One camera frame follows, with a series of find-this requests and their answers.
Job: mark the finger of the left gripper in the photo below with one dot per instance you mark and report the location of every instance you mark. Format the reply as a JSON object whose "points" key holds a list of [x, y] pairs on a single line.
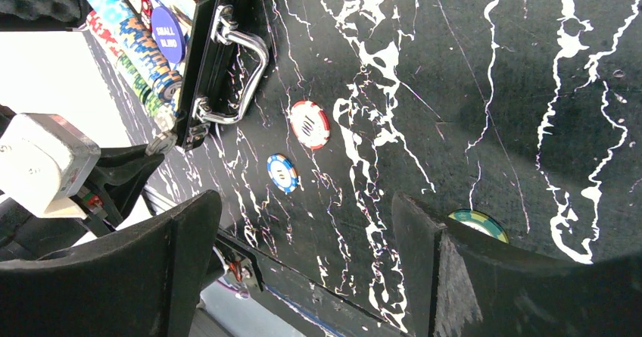
{"points": [[119, 178]]}

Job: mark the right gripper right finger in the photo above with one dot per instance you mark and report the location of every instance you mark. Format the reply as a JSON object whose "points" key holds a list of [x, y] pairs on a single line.
{"points": [[461, 282]]}

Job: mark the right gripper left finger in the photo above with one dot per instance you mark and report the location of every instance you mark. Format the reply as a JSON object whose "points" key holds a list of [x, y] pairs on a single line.
{"points": [[144, 280]]}

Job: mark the grey white poker chip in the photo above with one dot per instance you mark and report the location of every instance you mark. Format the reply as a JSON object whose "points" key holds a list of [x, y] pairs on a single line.
{"points": [[162, 143]]}

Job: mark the blue small blind button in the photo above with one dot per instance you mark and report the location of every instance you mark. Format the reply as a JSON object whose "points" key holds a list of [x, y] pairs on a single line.
{"points": [[168, 34]]}

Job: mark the black poker chip case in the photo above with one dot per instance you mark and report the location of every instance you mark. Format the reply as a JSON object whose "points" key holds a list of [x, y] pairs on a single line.
{"points": [[211, 33]]}

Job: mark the green poker chip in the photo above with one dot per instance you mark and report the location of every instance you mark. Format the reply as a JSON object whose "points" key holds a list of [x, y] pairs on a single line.
{"points": [[480, 222]]}

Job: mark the red green chip row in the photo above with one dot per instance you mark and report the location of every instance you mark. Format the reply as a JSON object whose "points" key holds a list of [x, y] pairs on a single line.
{"points": [[155, 108]]}

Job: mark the blue orange chip row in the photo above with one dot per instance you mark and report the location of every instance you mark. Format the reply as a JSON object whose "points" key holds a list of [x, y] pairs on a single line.
{"points": [[139, 45]]}

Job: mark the blue white poker chip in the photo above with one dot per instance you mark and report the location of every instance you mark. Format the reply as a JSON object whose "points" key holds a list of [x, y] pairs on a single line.
{"points": [[282, 172]]}

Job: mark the red white poker chip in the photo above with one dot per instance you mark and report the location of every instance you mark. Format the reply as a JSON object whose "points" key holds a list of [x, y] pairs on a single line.
{"points": [[310, 124]]}

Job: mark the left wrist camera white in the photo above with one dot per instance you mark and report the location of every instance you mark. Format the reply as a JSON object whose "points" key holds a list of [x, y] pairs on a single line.
{"points": [[45, 160]]}

